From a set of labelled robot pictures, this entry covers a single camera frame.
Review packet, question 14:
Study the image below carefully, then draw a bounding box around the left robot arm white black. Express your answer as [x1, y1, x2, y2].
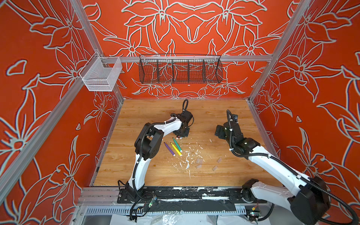
[125, 110, 194, 201]

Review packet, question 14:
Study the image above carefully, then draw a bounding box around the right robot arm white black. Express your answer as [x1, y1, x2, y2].
[215, 110, 359, 225]

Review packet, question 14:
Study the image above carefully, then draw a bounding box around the green highlighter pen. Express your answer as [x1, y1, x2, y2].
[172, 138, 182, 152]

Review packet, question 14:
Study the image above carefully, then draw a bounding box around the yellow highlighter pen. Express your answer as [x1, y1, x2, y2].
[171, 143, 182, 156]

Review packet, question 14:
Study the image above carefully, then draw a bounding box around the purple highlighter pen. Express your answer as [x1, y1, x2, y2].
[164, 142, 175, 157]

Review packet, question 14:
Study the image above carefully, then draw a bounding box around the white mesh basket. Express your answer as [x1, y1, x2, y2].
[79, 52, 122, 92]

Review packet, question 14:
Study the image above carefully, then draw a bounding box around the black wire basket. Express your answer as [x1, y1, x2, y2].
[138, 54, 223, 84]

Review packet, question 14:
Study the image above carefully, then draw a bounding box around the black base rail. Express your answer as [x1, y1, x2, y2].
[117, 186, 268, 205]

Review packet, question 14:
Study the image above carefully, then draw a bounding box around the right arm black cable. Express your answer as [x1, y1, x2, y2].
[226, 109, 360, 225]

